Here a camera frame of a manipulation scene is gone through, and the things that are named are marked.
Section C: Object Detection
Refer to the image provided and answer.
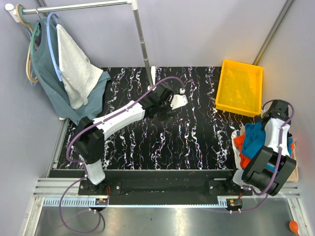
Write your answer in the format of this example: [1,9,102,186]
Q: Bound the blue t-shirt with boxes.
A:
[242,122,290,160]

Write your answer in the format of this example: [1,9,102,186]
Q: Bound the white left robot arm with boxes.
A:
[72,83,180,195]

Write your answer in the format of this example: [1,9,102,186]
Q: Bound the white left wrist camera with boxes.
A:
[170,88,188,110]

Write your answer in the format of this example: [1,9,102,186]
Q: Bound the aluminium corner rail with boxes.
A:
[252,0,296,65]

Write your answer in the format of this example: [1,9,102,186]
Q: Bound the orange rubber bulb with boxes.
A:
[289,220,300,236]

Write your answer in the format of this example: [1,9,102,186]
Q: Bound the white hanging shirt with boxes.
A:
[56,24,103,110]

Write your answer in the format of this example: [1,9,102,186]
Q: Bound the metal clothes rack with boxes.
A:
[4,0,158,90]

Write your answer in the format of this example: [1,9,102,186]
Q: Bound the light blue hanger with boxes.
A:
[45,12,62,82]

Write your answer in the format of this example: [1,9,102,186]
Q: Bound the white folded t-shirt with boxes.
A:
[231,130,245,169]

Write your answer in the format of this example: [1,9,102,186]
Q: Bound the grey-green hanging shirt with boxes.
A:
[31,17,110,124]

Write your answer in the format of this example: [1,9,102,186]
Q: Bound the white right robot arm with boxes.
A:
[223,99,297,196]

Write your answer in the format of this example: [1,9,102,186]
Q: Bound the wooden hanger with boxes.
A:
[15,4,38,84]

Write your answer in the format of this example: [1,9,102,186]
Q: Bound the beige folded t-shirt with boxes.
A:
[233,126,299,186]

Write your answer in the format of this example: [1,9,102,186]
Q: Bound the orange folded t-shirt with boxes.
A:
[232,135,296,169]

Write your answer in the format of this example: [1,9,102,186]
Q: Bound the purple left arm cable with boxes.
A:
[58,76,186,233]

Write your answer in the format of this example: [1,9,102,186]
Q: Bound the yellow plastic bin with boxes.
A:
[215,59,263,118]

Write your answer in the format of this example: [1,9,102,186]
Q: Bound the green hanger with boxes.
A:
[30,21,40,50]

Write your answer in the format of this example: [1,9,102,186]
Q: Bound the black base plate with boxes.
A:
[78,170,252,207]

